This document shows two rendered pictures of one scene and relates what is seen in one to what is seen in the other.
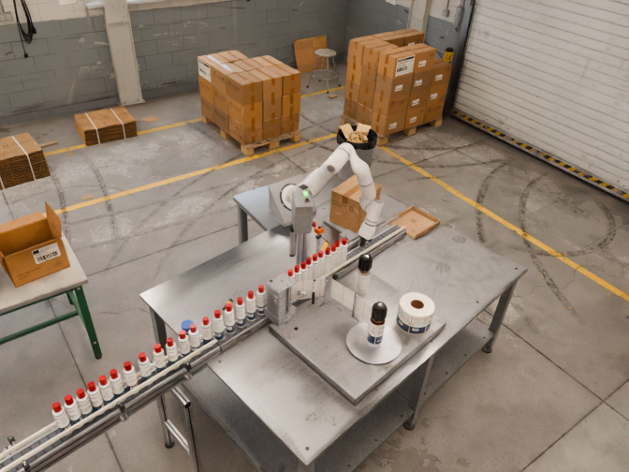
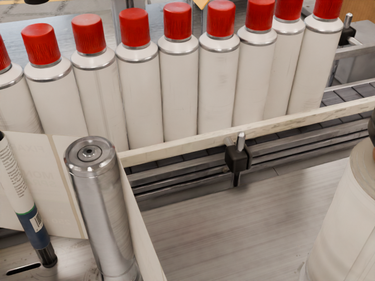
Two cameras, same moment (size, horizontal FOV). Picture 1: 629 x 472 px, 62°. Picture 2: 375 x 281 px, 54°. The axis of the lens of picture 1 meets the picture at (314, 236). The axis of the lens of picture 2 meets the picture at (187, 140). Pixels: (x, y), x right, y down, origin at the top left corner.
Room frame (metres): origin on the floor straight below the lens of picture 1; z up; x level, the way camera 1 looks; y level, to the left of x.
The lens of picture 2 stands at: (2.16, -0.25, 1.26)
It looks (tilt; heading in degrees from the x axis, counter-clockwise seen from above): 42 degrees down; 28
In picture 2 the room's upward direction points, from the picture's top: straight up
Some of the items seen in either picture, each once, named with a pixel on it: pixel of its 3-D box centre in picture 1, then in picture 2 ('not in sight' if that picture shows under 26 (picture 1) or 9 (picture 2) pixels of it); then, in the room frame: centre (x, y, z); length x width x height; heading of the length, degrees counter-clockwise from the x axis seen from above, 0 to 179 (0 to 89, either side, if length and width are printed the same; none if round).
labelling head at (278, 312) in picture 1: (280, 299); not in sight; (2.17, 0.17, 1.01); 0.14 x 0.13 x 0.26; 136
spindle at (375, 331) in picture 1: (376, 323); not in sight; (2.00, -0.37, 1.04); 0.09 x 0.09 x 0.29
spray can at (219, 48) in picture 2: (327, 261); (216, 79); (2.56, -0.09, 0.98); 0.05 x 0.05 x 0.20
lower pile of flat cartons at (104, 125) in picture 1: (105, 125); not in sight; (6.07, 2.73, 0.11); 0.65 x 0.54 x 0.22; 124
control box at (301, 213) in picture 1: (301, 212); not in sight; (2.52, 0.08, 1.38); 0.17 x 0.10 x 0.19; 11
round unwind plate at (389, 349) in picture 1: (373, 342); not in sight; (2.00, -0.37, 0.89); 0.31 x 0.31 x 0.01
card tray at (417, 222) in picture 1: (414, 221); not in sight; (3.26, -0.74, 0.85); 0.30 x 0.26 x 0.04; 136
